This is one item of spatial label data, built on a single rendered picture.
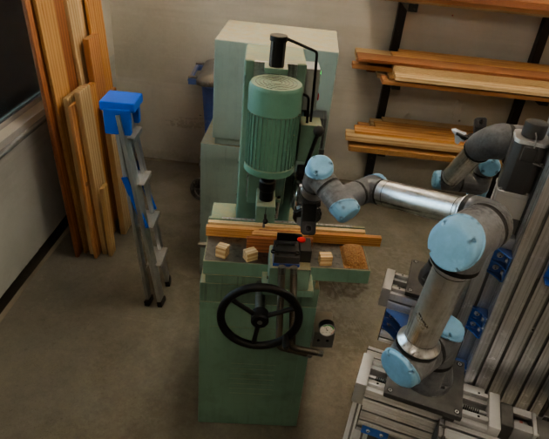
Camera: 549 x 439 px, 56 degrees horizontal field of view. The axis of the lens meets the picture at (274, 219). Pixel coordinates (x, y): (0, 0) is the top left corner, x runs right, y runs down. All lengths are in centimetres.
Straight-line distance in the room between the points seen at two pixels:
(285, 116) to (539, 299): 92
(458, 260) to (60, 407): 196
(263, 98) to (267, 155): 19
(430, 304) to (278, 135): 73
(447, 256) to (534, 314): 55
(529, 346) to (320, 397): 118
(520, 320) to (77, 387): 193
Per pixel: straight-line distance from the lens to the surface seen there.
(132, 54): 429
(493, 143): 178
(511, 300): 168
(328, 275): 190
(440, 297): 129
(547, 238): 155
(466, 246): 117
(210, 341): 211
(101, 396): 264
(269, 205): 186
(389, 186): 147
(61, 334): 296
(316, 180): 145
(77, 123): 304
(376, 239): 202
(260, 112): 167
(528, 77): 387
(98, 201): 324
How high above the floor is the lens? 202
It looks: 32 degrees down
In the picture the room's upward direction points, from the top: 6 degrees clockwise
